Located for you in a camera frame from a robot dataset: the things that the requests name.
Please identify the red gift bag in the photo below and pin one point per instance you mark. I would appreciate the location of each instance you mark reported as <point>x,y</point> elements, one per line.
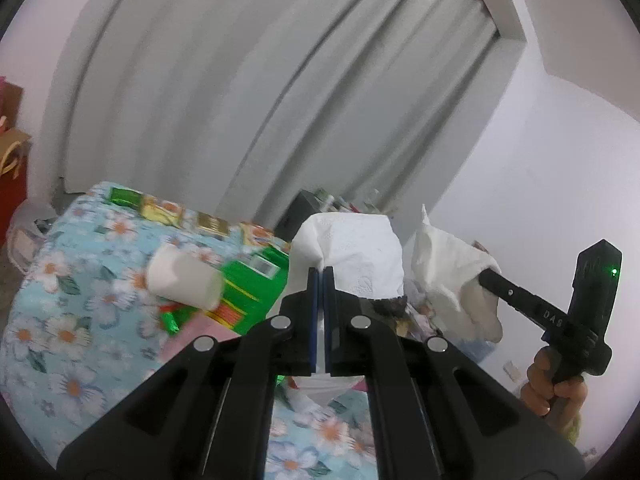
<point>12,195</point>

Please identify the green snack packet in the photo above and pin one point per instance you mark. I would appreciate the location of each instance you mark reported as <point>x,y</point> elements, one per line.
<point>125,197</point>

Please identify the large green snack bag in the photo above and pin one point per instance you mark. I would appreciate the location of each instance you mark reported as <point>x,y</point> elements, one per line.
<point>250,285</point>

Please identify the white wall socket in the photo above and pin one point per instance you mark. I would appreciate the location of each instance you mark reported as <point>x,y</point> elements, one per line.
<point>511,370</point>

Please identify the orange yellow snack packet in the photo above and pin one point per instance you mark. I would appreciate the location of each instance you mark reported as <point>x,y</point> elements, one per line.
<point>257,235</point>

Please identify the small green candy wrapper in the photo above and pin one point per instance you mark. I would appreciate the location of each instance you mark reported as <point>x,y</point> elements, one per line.
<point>172,320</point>

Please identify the white paper tissue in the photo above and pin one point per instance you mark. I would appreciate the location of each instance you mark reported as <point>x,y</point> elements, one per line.
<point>350,255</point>

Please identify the floral blue tablecloth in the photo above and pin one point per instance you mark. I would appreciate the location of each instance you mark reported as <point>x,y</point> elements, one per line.
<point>65,320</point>

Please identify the white plastic bag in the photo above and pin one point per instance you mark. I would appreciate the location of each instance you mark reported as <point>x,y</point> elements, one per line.
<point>30,240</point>

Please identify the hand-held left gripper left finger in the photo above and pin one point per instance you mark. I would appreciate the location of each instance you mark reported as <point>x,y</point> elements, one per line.
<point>313,310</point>

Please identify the white curtain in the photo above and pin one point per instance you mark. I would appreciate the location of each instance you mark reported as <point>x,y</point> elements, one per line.
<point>200,85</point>

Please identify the gold box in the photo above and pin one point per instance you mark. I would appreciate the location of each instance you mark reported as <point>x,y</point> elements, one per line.
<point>212,225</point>

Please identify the clear plastic bag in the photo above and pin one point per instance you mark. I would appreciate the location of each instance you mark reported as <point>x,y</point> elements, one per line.
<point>445,270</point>

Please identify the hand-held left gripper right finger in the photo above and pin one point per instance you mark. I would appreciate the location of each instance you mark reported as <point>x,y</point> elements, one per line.
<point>328,310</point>

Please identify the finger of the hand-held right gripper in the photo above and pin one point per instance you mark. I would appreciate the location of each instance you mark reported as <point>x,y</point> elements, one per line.
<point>510,292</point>

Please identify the grey cabinet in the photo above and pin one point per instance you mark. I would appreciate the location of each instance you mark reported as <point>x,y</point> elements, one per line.
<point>300,215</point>

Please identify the lined waste bin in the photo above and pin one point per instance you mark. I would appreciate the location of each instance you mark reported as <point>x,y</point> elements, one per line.
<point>420,315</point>

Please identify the person's right hand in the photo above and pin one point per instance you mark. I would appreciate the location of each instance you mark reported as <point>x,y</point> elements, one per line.
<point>537,385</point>

